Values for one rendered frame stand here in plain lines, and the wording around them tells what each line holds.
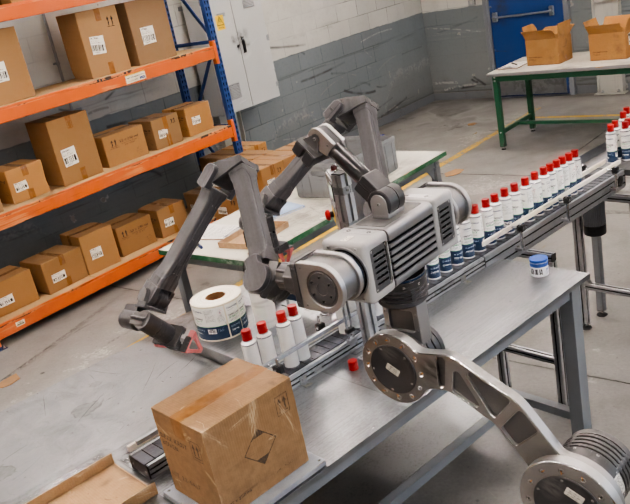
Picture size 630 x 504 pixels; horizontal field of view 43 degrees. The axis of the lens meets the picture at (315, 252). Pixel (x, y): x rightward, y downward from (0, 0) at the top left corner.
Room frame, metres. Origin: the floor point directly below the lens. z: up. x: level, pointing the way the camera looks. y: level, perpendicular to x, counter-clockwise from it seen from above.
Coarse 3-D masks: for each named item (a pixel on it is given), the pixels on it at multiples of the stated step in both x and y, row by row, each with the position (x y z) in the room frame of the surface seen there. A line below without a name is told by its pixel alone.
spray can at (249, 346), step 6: (246, 330) 2.34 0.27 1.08; (246, 336) 2.33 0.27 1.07; (246, 342) 2.33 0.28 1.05; (252, 342) 2.33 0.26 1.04; (246, 348) 2.32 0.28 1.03; (252, 348) 2.32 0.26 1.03; (246, 354) 2.32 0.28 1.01; (252, 354) 2.32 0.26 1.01; (258, 354) 2.33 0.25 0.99; (246, 360) 2.33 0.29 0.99; (252, 360) 2.32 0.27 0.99; (258, 360) 2.33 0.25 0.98
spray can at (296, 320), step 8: (288, 312) 2.46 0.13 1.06; (296, 312) 2.45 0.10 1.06; (296, 320) 2.44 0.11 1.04; (296, 328) 2.44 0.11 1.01; (304, 328) 2.46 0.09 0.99; (296, 336) 2.44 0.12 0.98; (304, 336) 2.45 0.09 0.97; (296, 344) 2.44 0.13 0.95; (304, 352) 2.44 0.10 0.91; (304, 360) 2.44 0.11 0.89
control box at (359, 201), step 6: (330, 174) 2.56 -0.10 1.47; (330, 180) 2.51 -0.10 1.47; (354, 186) 2.48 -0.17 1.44; (354, 192) 2.48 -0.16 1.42; (330, 198) 2.62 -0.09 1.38; (360, 198) 2.48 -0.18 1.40; (360, 204) 2.48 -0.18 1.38; (360, 210) 2.48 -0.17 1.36; (336, 216) 2.53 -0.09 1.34; (360, 216) 2.48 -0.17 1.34; (336, 222) 2.57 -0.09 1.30
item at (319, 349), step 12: (468, 264) 2.98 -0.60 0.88; (444, 276) 2.91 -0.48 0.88; (336, 336) 2.58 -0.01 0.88; (312, 348) 2.52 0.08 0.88; (324, 348) 2.51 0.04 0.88; (312, 360) 2.43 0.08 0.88; (288, 372) 2.39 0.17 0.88; (156, 444) 2.11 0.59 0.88; (132, 456) 2.07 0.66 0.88; (144, 456) 2.05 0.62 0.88; (156, 456) 2.04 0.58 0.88
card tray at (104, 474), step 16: (96, 464) 2.09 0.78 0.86; (112, 464) 2.12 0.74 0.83; (64, 480) 2.03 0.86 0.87; (80, 480) 2.06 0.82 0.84; (96, 480) 2.05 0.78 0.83; (112, 480) 2.03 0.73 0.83; (128, 480) 2.02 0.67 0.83; (48, 496) 1.99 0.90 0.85; (64, 496) 2.00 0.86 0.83; (80, 496) 1.99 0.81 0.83; (96, 496) 1.97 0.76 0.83; (112, 496) 1.95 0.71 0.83; (128, 496) 1.94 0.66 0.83; (144, 496) 1.90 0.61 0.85
